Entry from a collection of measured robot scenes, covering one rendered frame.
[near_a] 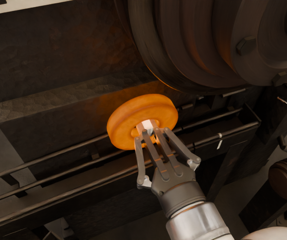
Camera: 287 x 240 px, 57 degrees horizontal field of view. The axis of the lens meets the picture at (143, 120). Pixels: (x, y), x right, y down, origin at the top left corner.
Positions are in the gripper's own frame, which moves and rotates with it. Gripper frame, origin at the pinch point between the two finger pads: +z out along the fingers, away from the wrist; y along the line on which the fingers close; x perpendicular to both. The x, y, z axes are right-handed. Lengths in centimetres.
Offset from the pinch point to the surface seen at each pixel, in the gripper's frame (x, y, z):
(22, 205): -22.1, -32.1, 0.8
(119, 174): -14.1, -7.3, -3.4
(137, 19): 25.1, -2.0, -1.8
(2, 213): -22.5, -37.0, 0.8
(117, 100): 0.2, -3.6, 6.8
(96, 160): -15.8, -11.4, 2.9
